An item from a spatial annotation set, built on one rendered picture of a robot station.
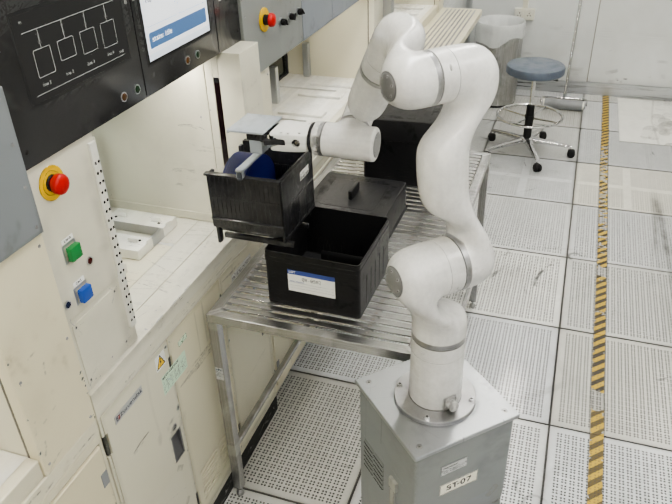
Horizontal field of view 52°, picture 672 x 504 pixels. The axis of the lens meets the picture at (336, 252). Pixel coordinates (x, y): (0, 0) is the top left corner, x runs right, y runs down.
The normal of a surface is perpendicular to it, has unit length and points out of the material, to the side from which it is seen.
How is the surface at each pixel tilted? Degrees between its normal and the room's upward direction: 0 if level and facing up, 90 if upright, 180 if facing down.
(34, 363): 90
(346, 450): 0
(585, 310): 0
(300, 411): 0
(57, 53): 90
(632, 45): 90
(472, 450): 90
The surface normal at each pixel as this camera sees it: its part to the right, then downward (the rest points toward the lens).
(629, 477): -0.03, -0.85
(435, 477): 0.44, 0.47
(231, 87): -0.33, 0.51
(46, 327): 0.95, 0.15
